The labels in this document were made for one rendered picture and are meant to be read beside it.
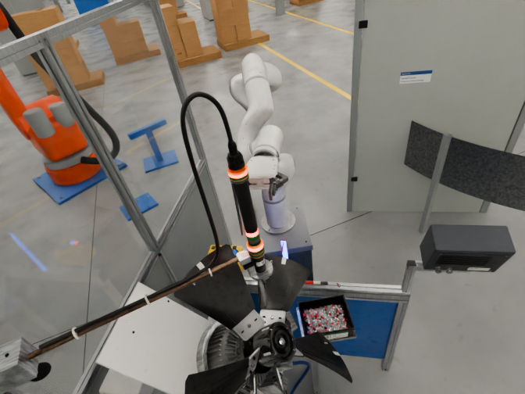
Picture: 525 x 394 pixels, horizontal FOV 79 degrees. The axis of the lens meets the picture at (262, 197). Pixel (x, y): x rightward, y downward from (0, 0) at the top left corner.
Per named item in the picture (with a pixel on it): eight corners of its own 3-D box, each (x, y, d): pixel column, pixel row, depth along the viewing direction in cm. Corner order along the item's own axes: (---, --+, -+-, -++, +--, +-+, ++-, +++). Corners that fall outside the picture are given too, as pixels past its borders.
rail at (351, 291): (224, 291, 167) (221, 282, 162) (226, 284, 170) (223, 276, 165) (408, 303, 148) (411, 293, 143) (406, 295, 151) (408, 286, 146)
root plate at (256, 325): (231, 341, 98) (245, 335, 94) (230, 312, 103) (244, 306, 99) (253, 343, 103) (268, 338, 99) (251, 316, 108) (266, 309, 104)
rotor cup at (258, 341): (241, 373, 97) (269, 365, 90) (239, 324, 106) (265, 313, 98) (275, 374, 105) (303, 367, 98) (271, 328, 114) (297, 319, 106)
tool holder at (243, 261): (248, 288, 88) (242, 266, 82) (239, 270, 93) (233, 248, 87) (277, 274, 90) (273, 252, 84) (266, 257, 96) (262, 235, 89)
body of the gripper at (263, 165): (282, 169, 99) (277, 191, 91) (251, 170, 102) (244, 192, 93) (280, 148, 95) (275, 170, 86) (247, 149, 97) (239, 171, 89)
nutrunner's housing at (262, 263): (258, 284, 92) (225, 148, 62) (253, 274, 95) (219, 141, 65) (271, 277, 93) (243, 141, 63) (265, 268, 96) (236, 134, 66)
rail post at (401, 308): (381, 370, 199) (398, 302, 149) (381, 363, 202) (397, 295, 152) (388, 370, 198) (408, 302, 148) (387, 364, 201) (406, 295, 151)
